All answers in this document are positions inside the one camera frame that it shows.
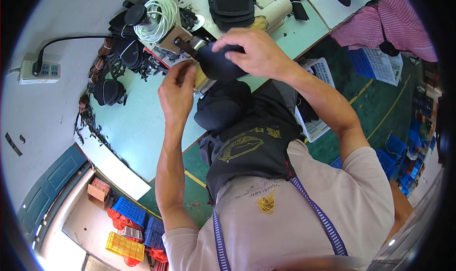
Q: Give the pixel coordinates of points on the cardboard box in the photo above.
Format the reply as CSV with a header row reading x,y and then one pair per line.
x,y
99,192

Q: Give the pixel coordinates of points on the row of blue storage crates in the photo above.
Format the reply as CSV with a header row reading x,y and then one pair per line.
x,y
409,153

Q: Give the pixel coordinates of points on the pile of black shoe uppers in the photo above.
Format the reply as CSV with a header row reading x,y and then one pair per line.
x,y
221,105

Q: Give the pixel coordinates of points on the white power strip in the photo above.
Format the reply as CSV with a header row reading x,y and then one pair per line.
x,y
39,73

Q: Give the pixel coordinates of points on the white plastic basket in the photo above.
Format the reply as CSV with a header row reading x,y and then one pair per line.
x,y
319,127

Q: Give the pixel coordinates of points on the blue plastic crate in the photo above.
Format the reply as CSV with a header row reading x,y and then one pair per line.
x,y
129,211

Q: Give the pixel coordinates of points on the blue and white basket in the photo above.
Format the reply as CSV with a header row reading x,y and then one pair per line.
x,y
374,62

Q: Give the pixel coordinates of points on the yellow plastic crate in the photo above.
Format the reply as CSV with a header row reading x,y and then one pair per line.
x,y
124,246

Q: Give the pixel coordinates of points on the black round knob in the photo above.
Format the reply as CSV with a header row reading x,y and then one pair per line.
x,y
135,14

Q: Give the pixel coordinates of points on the stacked blue plastic crates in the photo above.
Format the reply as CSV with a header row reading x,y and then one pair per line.
x,y
154,233

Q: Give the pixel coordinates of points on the black tape strip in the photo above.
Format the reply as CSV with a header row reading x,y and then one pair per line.
x,y
13,144

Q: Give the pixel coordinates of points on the stack of black insole pieces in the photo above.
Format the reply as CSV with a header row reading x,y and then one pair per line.
x,y
231,4

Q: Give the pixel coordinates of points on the person's body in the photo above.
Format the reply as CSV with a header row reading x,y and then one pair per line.
x,y
292,217

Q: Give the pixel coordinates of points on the person's right hand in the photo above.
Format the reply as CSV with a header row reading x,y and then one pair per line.
x,y
263,55

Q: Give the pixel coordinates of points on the red plastic bag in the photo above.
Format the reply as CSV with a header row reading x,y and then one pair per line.
x,y
119,220

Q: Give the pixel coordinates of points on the person's legs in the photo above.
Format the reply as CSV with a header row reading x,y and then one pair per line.
x,y
285,96

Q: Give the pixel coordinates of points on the heap of black trimming scraps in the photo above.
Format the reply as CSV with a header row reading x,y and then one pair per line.
x,y
93,130

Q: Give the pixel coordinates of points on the teal door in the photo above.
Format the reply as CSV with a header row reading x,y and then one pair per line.
x,y
50,189

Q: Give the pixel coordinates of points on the person's left hand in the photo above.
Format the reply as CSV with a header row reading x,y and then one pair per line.
x,y
176,100

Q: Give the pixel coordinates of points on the pink checkered cloth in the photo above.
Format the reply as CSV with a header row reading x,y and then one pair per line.
x,y
395,25

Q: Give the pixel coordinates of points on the black fabric strips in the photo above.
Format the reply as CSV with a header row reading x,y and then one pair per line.
x,y
297,2

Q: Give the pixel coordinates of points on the beige trimming machine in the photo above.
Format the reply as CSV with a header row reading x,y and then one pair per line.
x,y
178,34

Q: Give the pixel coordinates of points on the brown material bundle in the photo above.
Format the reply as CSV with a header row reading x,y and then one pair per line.
x,y
97,70
106,47
84,103

